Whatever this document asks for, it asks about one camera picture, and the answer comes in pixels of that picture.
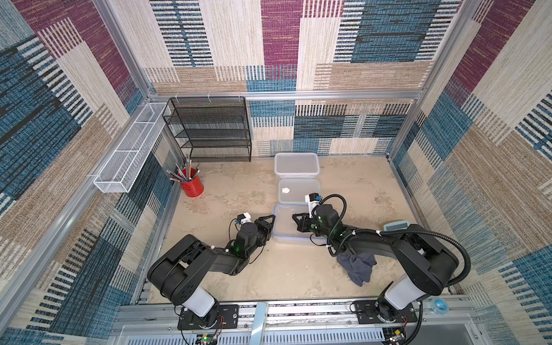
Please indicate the light blue calculator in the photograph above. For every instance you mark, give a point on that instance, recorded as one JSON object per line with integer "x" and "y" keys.
{"x": 396, "y": 225}

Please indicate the grey cleaning cloth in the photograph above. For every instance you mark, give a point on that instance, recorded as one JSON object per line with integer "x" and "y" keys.
{"x": 359, "y": 267}

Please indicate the blue tape roll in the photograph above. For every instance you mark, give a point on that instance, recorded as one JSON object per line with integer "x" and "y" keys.
{"x": 439, "y": 306}

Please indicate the red pencil cup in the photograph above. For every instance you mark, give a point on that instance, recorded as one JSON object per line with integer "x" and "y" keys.
{"x": 193, "y": 189}

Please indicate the aluminium front rail frame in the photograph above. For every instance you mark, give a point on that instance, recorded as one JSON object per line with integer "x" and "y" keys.
{"x": 311, "y": 321}

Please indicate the clear far lunch box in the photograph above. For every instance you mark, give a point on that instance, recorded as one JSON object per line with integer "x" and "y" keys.
{"x": 296, "y": 165}

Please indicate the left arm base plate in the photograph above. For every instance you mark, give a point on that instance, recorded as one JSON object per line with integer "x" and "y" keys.
{"x": 219, "y": 317}

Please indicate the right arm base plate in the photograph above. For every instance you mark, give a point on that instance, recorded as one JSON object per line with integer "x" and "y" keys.
{"x": 367, "y": 312}

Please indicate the blue-rimmed clear lunch box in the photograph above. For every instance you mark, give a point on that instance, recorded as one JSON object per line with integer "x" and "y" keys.
{"x": 285, "y": 229}

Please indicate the black mesh shelf rack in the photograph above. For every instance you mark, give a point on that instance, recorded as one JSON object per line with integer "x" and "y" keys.
{"x": 213, "y": 129}

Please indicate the white wire wall basket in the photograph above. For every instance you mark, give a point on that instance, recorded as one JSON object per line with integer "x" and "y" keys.
{"x": 122, "y": 168}

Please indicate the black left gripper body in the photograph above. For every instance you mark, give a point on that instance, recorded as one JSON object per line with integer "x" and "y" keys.
{"x": 261, "y": 233}

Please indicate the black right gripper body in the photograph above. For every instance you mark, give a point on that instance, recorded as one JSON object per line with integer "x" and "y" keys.
{"x": 305, "y": 221}

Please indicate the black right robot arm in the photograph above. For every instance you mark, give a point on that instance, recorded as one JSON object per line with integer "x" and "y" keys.
{"x": 432, "y": 261}

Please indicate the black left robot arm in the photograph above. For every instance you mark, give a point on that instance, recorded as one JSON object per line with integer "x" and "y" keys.
{"x": 179, "y": 272}

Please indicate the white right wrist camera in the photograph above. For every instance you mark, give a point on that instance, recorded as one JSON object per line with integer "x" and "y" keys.
{"x": 312, "y": 200}

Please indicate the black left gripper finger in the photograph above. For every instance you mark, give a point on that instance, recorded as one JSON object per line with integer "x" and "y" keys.
{"x": 264, "y": 236}
{"x": 265, "y": 223}

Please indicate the green-rimmed lunch box lid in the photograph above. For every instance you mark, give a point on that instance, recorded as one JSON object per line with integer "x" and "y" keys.
{"x": 293, "y": 190}

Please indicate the pens in red cup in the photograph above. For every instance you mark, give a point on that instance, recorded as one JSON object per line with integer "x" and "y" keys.
{"x": 186, "y": 174}

